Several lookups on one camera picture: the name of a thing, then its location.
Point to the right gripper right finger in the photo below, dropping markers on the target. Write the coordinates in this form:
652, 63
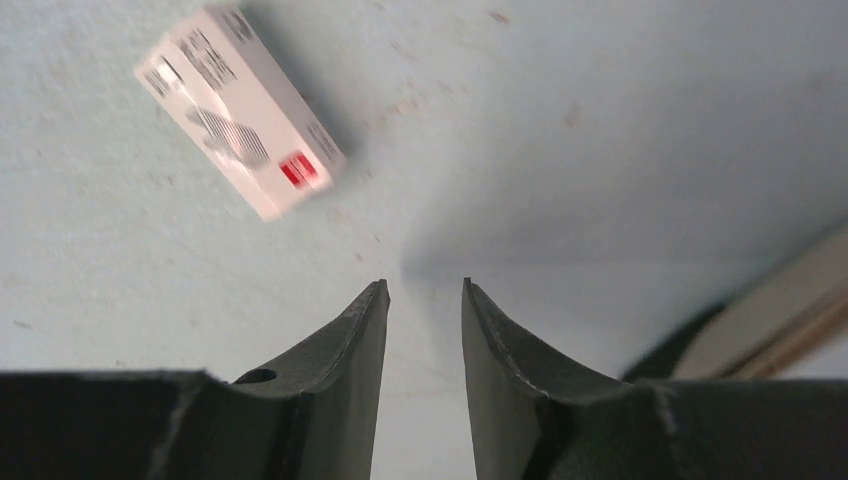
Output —
537, 414

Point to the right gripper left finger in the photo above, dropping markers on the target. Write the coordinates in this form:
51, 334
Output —
309, 413

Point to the beige black long stapler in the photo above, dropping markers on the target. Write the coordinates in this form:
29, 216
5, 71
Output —
786, 316

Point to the white staple box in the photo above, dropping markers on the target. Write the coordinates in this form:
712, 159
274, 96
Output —
215, 78

